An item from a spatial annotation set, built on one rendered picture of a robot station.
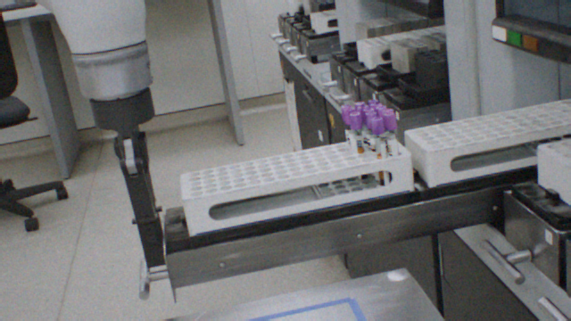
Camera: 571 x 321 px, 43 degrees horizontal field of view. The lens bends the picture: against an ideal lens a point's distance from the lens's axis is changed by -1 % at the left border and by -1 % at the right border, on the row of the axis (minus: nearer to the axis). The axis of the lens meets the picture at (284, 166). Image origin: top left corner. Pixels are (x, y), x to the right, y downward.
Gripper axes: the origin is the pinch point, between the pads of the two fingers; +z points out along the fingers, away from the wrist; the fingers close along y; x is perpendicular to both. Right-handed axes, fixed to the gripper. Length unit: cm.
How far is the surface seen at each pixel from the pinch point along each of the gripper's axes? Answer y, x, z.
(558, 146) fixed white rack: -11, -51, -7
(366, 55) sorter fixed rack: 68, -49, -5
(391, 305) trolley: -31.0, -23.2, -2.2
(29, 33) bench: 284, 64, 1
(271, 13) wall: 350, -65, 21
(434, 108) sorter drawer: 34, -51, 0
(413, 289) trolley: -29.1, -26.0, -2.2
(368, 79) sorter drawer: 57, -46, -2
